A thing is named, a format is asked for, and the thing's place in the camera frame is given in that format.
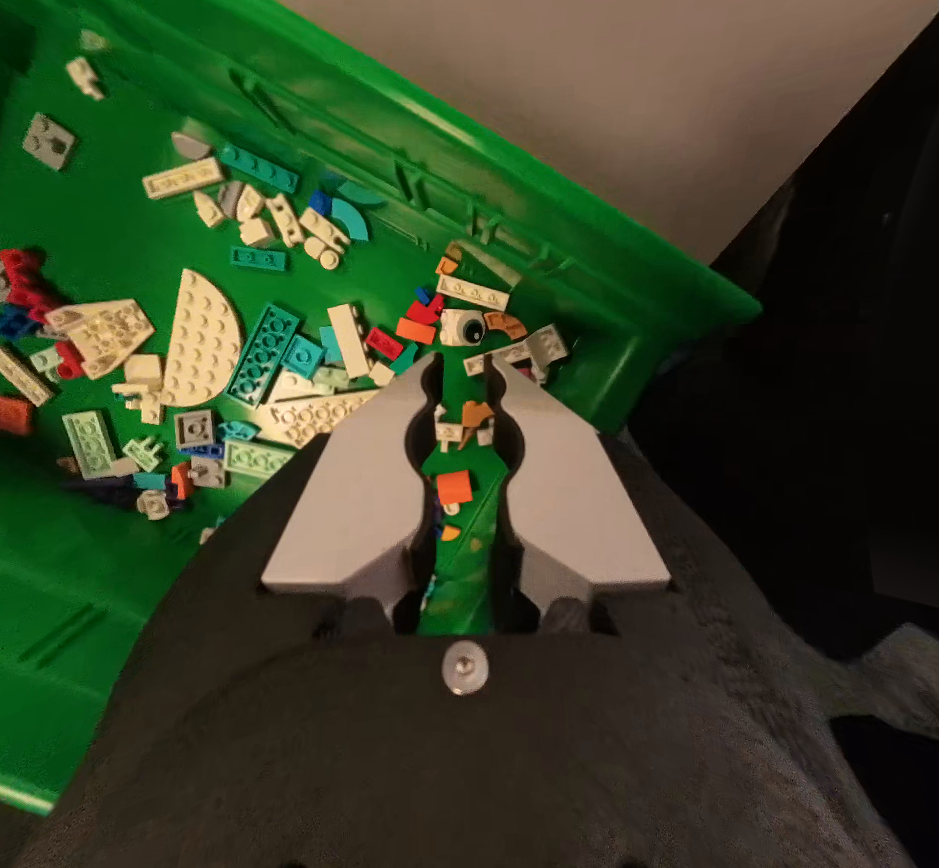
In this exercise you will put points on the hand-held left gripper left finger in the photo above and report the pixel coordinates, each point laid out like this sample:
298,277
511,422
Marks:
345,501

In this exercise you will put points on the green plastic bin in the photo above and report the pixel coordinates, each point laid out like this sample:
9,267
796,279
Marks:
95,589

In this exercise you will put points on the pile of lego pieces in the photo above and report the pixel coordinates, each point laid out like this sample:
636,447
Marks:
202,339

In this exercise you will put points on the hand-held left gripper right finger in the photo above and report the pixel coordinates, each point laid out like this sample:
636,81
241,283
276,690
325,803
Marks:
579,508

